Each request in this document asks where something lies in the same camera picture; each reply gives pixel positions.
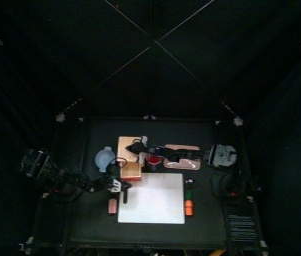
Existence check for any red plastic cup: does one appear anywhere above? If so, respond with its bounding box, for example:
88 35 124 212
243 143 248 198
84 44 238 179
146 154 164 169

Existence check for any grey bowl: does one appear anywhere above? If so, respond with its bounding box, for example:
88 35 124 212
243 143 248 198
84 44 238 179
94 146 118 174

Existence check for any white cutting board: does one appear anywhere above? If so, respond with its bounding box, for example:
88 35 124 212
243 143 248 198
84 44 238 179
117 172 188 225

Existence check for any orange toy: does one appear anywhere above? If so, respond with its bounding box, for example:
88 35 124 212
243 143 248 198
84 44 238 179
184 199 196 217

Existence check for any grey device right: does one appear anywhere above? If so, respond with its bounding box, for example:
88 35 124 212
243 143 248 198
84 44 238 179
206 143 240 169

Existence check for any white text label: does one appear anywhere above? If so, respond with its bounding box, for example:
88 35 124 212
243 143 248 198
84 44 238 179
228 213 259 240

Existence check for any thin diagonal brace cable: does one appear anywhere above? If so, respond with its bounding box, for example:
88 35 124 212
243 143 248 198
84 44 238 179
61 0 216 118
102 0 240 122

